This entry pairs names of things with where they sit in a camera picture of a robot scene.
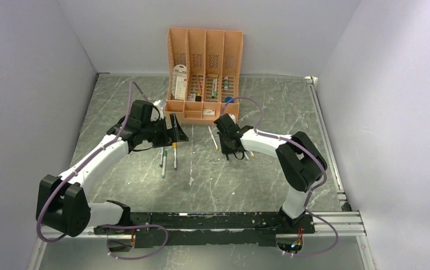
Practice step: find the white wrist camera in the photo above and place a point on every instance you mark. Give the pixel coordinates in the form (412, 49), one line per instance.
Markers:
(158, 110)
(233, 118)

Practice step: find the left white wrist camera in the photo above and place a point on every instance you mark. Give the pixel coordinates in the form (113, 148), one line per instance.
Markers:
(158, 110)

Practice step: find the orange desk organizer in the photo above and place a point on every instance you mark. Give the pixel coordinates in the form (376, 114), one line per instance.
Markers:
(213, 59)

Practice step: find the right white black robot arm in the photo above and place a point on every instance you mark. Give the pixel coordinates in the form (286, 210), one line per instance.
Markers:
(303, 166)

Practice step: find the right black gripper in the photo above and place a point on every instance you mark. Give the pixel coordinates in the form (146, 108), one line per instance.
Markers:
(225, 150)

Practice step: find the pink cap yellow tip pen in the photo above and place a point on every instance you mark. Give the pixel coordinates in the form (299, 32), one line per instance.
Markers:
(213, 138)

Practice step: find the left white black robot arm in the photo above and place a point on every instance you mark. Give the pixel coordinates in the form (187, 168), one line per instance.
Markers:
(62, 200)

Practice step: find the green tip pen right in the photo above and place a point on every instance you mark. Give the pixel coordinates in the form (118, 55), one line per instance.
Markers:
(249, 155)

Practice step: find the white packet in organizer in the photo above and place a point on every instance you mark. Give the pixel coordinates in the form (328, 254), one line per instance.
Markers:
(179, 83)

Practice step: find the blue object in organizer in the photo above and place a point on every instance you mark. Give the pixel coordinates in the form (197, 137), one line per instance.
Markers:
(229, 100)

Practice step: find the yellow cap purple tip pen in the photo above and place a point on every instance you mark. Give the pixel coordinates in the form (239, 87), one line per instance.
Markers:
(175, 156)

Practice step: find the aluminium frame rail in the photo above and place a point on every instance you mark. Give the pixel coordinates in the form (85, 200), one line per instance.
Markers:
(347, 222)

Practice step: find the small white box in organizer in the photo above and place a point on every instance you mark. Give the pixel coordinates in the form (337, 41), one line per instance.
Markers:
(208, 112)

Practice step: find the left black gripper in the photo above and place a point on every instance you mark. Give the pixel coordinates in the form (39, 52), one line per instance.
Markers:
(175, 134)

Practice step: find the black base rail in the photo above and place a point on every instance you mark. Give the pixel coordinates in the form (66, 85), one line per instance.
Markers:
(260, 228)

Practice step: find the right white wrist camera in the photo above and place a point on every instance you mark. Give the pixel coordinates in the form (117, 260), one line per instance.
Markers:
(233, 118)

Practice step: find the green cap pen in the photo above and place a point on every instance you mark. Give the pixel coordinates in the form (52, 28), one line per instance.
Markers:
(164, 163)

